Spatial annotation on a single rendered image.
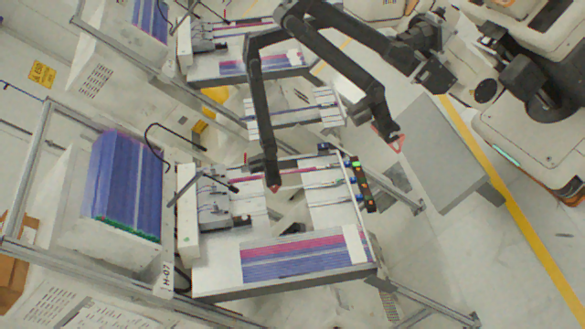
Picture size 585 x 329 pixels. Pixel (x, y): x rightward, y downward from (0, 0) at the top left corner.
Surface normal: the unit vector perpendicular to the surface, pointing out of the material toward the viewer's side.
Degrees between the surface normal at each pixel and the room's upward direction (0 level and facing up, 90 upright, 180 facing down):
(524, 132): 0
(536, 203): 0
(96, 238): 90
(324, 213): 44
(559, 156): 0
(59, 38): 90
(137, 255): 90
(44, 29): 90
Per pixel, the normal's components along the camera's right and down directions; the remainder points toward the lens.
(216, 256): -0.05, -0.72
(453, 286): -0.72, -0.42
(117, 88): 0.16, 0.68
